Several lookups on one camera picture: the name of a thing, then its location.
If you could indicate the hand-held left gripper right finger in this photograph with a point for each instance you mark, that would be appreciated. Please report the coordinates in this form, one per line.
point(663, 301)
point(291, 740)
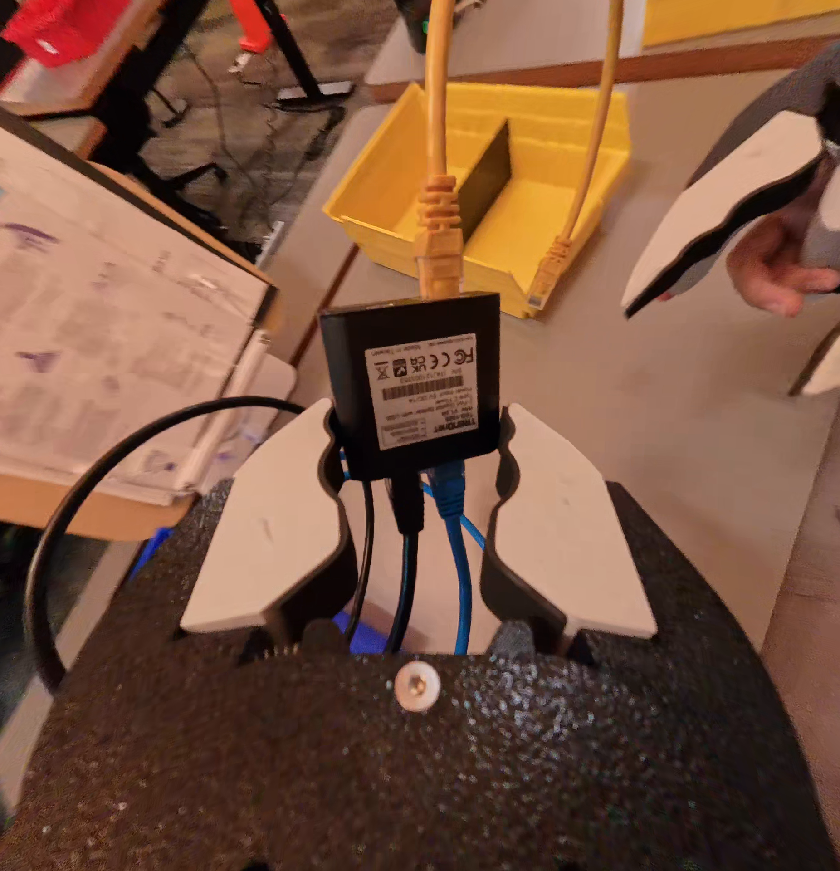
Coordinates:
point(569, 537)

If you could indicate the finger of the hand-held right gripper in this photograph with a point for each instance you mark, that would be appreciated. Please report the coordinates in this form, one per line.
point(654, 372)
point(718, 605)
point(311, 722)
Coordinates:
point(835, 367)
point(719, 204)

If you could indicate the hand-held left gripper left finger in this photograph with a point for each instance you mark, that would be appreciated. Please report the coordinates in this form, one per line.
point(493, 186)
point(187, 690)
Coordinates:
point(270, 531)

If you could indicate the black network splitter box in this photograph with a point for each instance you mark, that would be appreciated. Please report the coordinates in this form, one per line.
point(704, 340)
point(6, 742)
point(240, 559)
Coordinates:
point(348, 381)

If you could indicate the grey desk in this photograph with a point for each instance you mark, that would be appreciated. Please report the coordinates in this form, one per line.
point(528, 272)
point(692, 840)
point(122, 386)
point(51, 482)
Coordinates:
point(665, 442)

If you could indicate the person's right hand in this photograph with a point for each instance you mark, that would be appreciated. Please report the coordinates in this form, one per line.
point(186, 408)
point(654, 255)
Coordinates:
point(767, 265)

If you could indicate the white stand base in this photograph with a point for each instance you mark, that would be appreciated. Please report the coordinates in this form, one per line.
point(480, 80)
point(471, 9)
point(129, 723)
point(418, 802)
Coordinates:
point(274, 381)

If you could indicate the tilted document board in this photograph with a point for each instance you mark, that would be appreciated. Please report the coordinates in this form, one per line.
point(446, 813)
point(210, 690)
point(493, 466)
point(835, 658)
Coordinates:
point(52, 503)

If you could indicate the black bin divider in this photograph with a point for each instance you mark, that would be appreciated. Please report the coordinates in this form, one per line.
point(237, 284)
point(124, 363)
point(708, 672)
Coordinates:
point(488, 177)

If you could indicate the printed instruction sheet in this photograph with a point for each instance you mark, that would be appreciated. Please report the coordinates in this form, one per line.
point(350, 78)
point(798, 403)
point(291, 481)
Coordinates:
point(86, 306)

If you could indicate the black electronic device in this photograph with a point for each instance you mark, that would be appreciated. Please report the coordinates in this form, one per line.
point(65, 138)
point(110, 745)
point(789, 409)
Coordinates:
point(410, 27)

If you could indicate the wooden table with black legs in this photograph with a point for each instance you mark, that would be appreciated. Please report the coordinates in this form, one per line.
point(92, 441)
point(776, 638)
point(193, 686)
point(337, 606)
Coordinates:
point(127, 88)

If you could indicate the orange cone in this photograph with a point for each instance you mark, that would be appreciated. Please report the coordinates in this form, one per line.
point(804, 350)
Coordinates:
point(250, 24)

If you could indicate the red storage bin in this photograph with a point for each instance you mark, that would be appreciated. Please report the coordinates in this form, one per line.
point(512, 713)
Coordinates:
point(59, 27)

